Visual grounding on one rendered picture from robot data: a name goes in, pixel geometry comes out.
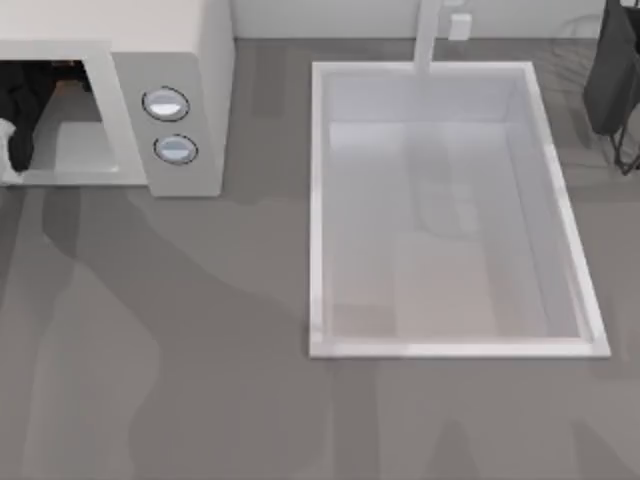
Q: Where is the large round microwave knob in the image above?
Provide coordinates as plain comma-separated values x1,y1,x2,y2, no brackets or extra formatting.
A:
141,86,191,123

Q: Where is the pale microwave oven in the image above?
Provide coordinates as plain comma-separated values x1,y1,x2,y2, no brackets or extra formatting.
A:
0,0,237,199

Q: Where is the tall white tap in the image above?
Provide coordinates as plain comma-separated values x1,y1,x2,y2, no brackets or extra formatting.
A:
412,0,443,77

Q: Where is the small round microwave knob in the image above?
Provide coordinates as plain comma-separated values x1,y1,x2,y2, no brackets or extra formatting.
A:
153,133,199,167

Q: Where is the small white tap handle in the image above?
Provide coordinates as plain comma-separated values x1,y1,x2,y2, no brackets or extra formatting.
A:
449,13,472,42

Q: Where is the white sink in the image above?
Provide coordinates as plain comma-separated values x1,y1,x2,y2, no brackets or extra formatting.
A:
307,60,612,360

